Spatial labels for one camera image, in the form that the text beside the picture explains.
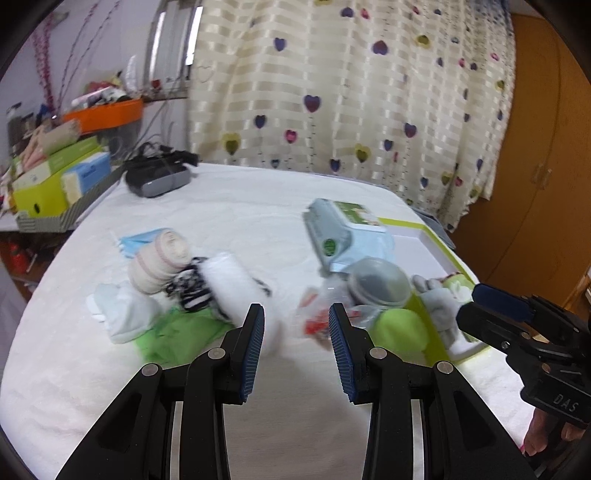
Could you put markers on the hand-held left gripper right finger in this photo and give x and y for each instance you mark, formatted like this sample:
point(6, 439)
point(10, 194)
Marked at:
point(341, 350)

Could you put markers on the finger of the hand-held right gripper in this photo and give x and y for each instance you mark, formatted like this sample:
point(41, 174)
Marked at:
point(480, 323)
point(501, 297)

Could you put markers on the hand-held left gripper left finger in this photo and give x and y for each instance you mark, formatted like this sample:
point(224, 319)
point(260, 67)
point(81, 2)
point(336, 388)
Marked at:
point(251, 350)

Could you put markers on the white fluffy roll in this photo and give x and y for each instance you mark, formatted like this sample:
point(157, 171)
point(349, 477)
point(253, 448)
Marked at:
point(235, 290)

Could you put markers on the green cloth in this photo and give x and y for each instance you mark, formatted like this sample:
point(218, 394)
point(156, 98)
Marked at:
point(184, 332)

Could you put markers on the zebra striped cloth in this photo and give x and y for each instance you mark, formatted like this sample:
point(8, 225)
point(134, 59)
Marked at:
point(194, 290)

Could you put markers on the green rimmed white box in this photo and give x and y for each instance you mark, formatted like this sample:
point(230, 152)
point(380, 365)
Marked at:
point(429, 249)

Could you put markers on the white socks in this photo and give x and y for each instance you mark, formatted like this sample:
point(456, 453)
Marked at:
point(124, 314)

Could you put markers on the person's right hand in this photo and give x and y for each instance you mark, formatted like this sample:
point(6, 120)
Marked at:
point(540, 436)

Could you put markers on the grey plush sock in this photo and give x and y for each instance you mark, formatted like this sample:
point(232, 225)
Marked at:
point(441, 314)

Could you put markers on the green white plush toy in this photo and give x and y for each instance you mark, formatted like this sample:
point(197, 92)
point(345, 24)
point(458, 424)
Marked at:
point(459, 284)

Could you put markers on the green round lid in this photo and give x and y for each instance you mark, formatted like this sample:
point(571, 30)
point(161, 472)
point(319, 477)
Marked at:
point(399, 334)

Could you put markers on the clear jar with grey lid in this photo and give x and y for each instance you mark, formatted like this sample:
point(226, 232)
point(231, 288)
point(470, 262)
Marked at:
point(378, 286)

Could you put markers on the grey cloth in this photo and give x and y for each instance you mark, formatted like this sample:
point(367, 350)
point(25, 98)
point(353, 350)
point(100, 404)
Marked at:
point(436, 226)

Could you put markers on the wet wipes packet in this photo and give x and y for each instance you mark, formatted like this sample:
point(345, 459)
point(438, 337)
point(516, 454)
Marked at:
point(341, 235)

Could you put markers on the beige bandage roll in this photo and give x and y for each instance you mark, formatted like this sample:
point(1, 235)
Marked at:
point(157, 261)

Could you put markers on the wooden wardrobe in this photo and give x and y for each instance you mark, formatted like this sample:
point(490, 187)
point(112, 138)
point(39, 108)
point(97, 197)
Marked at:
point(531, 161)

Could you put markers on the blue face mask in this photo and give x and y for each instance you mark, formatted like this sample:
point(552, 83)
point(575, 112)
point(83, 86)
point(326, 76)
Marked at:
point(134, 242)

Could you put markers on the black grey device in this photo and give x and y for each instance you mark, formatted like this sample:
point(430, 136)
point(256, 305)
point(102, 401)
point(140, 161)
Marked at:
point(157, 182)

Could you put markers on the grey striped tray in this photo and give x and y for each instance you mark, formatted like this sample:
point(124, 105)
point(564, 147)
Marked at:
point(55, 224)

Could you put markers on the blue white tissue box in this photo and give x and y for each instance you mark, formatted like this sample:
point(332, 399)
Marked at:
point(87, 177)

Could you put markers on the heart print curtain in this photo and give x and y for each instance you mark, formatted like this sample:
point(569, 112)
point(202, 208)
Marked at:
point(346, 92)

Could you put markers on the lime green cardboard box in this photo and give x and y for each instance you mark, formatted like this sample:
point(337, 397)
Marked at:
point(37, 194)

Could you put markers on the orange tray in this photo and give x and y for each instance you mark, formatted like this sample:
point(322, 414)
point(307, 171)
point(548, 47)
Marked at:
point(106, 115)

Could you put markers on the pink flower branches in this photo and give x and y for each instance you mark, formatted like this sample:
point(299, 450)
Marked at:
point(48, 69)

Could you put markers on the window frame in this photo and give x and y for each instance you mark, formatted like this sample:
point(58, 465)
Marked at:
point(173, 50)

